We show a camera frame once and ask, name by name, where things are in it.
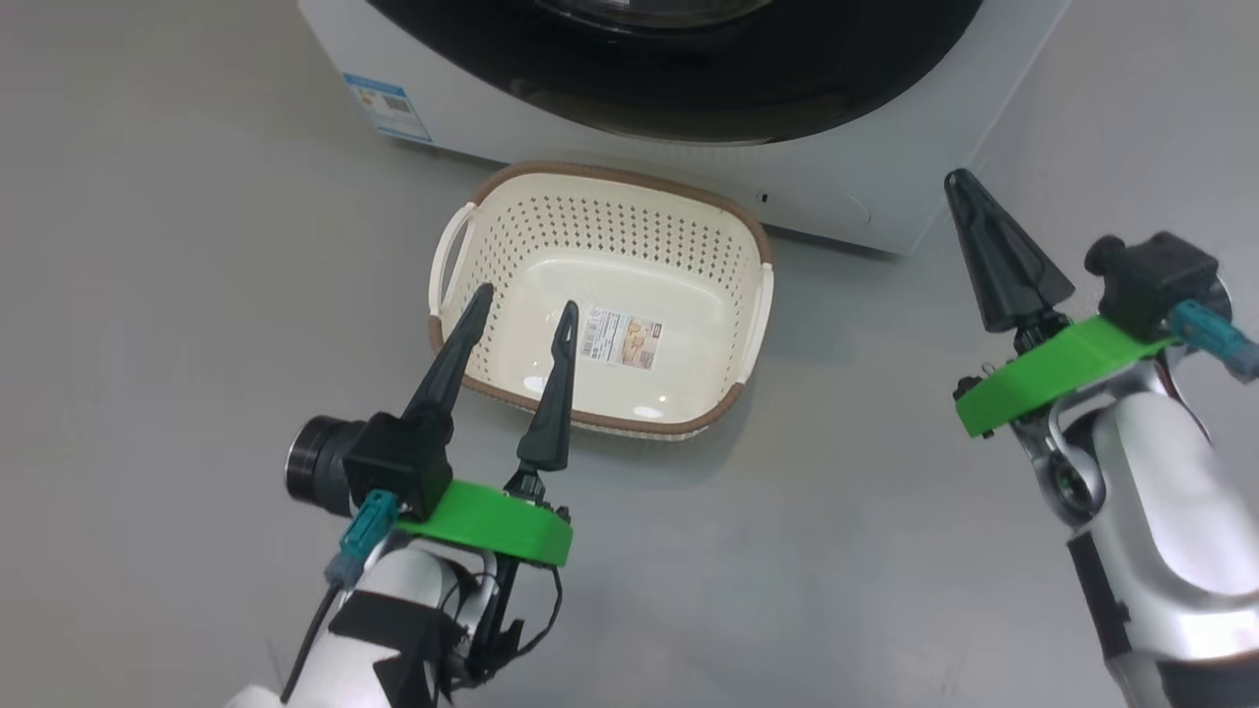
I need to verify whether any cream perforated basket brown rim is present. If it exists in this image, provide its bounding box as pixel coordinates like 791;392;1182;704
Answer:
427;160;776;442

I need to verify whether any product label in basket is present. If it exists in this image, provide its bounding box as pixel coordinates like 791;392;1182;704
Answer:
579;307;664;371

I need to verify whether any teal plug camera cable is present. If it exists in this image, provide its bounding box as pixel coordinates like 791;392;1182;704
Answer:
279;489;400;705
1169;299;1259;384

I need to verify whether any thin black left gripper cable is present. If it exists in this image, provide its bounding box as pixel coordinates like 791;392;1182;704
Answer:
442;564;565;681

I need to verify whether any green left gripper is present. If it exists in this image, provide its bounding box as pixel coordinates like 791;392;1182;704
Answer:
397;282;582;569

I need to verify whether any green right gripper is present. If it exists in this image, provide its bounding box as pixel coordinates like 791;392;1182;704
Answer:
943;166;1177;440

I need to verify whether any teal plug left camera cable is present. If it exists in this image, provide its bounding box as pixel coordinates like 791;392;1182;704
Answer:
279;489;400;705

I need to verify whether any white front-load washing machine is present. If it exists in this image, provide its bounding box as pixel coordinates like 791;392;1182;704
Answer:
297;0;1072;258

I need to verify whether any blue energy label sticker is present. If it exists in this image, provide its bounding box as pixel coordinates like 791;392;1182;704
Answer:
341;71;435;147

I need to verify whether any teal plug right camera cable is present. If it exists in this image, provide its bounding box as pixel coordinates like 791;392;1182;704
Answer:
1169;299;1259;384

